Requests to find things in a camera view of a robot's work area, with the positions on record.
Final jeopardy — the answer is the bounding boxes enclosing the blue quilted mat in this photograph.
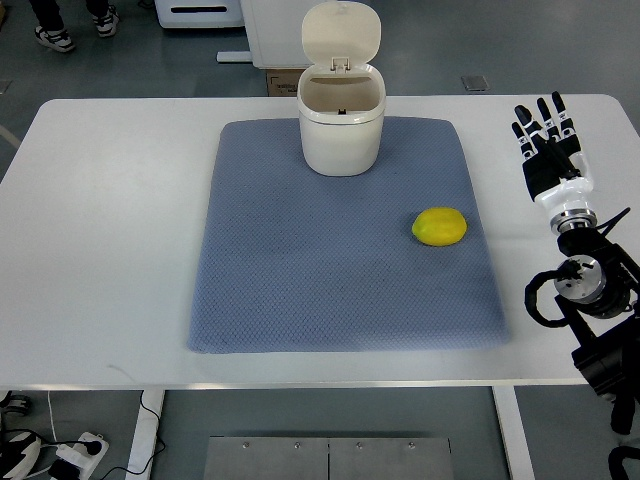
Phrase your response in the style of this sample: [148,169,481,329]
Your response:
[188,117,509,354]

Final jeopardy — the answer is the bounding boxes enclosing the yellow lemon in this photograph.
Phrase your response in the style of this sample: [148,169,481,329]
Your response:
[411,207,468,247]

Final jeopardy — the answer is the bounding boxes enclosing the black power cable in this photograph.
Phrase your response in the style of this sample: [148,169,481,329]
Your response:
[44,389,166,480]

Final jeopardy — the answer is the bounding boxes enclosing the metal floor plate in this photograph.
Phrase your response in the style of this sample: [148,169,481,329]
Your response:
[204,437,454,479]

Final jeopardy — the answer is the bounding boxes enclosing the white table leg left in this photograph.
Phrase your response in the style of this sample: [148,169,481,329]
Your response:
[125,389,165,480]

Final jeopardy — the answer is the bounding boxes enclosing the white table leg right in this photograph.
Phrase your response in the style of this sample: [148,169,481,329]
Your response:
[492,386,535,480]

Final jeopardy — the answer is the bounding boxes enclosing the black white sneaker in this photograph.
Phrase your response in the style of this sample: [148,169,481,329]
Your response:
[92,4,120,38]
[34,25,75,53]

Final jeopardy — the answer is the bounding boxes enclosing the cream trash bin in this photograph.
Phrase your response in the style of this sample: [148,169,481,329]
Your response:
[297,56,386,177]

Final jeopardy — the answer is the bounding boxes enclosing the black white shoe lower edge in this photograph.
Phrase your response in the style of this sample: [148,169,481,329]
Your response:
[0,391,32,417]

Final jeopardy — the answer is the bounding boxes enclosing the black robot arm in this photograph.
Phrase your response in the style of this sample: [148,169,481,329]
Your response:
[524,208,639,436]

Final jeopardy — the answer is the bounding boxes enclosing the cardboard box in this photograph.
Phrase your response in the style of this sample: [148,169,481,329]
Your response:
[266,69,304,97]

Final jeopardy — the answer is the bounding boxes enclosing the black white shoe bottom left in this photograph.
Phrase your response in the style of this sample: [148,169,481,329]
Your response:
[1,432,42,480]

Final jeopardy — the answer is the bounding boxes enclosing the cream trash bin lid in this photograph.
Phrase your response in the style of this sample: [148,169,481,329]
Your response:
[301,1,381,69]

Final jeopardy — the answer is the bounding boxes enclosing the white appliance with slot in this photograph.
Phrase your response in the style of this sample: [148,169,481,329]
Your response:
[154,0,244,29]

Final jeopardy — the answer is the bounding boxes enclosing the grey floor socket plate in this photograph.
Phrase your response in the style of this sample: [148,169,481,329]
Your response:
[461,75,490,92]

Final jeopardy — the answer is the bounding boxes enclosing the white power strip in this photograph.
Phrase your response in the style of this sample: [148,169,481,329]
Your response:
[56,432,109,474]

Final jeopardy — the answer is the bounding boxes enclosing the white table leg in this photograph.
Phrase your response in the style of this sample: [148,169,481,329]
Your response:
[125,389,165,480]
[492,386,535,480]

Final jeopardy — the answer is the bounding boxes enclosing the white cabinet base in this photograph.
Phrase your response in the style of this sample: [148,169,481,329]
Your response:
[216,0,320,69]

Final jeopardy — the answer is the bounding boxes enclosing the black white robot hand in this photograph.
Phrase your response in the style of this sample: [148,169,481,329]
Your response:
[511,91,597,235]

